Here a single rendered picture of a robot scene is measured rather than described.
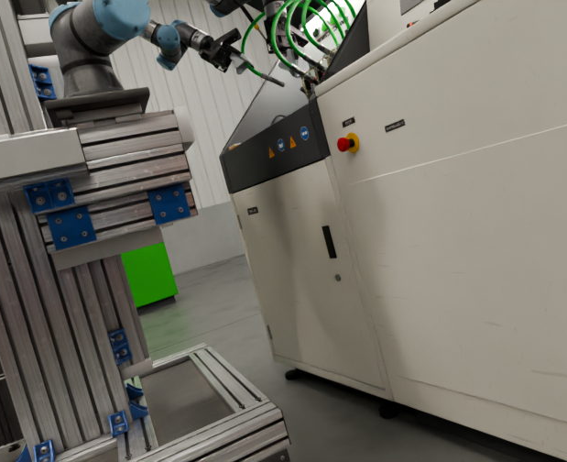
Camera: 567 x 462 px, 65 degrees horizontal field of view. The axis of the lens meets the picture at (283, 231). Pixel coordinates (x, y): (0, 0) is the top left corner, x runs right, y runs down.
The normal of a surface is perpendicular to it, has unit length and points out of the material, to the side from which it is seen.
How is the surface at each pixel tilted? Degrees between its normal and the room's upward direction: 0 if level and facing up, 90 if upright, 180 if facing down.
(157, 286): 90
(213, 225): 90
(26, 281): 90
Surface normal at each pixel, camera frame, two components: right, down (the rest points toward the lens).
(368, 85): -0.83, 0.25
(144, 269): 0.50, -0.08
